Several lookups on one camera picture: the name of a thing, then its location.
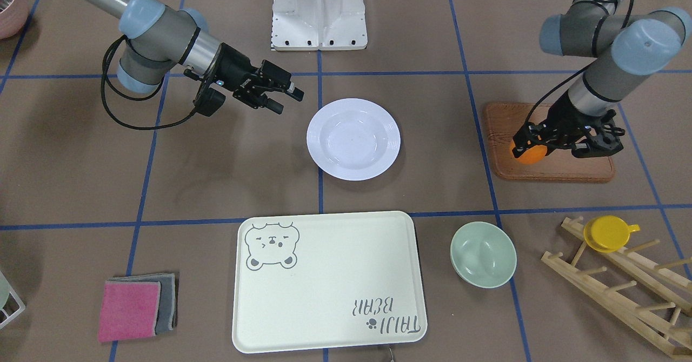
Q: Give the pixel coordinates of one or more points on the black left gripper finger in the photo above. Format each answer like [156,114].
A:
[530,132]
[526,144]

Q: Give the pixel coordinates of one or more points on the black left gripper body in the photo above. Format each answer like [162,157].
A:
[566,114]

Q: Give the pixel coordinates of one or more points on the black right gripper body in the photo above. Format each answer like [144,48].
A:
[233,70]

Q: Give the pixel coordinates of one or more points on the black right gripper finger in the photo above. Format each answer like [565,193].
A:
[263,101]
[275,79]

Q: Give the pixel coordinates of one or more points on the orange fruit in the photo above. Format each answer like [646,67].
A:
[531,155]

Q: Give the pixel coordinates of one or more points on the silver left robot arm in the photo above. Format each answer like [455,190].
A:
[626,50]

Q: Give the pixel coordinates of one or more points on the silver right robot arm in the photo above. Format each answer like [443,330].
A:
[159,37]

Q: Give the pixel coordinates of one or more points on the brown wooden tray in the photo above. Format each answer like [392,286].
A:
[502,120]

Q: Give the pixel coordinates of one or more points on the cream bear tray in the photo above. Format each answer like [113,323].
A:
[306,282]

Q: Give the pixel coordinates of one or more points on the white round plate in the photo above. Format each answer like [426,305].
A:
[353,139]

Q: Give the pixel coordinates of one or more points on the yellow plastic cup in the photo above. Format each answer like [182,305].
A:
[608,233]

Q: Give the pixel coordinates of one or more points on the mint green bowl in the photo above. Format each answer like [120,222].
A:
[483,255]

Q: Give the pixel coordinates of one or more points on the wooden dish rack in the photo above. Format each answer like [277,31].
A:
[654,301]

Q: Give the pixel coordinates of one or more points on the pink bowl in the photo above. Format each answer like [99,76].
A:
[14,16]

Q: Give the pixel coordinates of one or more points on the grey cleaning cloth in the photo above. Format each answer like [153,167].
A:
[167,300]

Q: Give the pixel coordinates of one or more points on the pink cleaning cloth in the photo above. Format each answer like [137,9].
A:
[129,310]

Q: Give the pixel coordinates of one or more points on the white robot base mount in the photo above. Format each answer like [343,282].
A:
[318,25]

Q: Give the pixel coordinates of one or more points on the white wire rack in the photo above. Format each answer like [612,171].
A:
[11,304]

